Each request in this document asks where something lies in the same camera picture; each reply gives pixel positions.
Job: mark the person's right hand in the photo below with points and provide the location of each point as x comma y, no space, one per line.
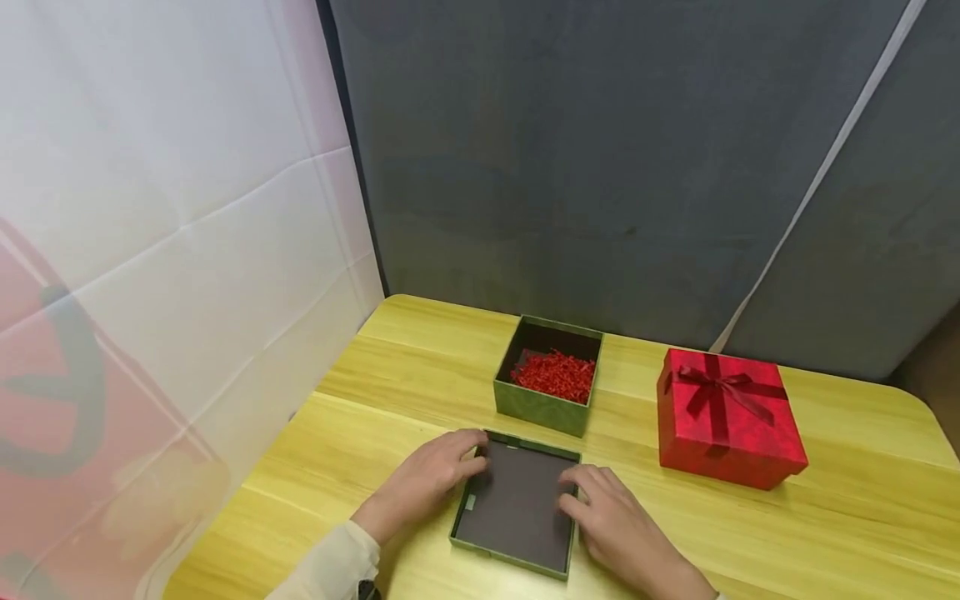
630,529

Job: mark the person's left hand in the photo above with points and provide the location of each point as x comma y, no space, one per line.
416,487

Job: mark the person's left thumb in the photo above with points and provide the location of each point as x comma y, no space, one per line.
463,485

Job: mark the person's right fingers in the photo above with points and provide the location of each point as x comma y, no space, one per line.
589,482

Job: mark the person's left fingers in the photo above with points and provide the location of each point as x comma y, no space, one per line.
465,446

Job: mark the person's right thumb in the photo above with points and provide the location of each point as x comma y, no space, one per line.
587,523

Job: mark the green box lid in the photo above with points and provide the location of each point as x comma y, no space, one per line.
517,508

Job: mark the person's right forearm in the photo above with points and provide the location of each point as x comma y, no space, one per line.
694,590

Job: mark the person's left forearm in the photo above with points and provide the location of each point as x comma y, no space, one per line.
330,567

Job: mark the green open gift box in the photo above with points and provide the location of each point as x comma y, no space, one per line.
544,404

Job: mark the red shredded paper filling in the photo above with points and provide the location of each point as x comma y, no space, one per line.
553,377

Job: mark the black wrist band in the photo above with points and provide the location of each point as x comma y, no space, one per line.
369,591

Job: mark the red gift box with bow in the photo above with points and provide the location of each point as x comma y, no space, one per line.
724,425

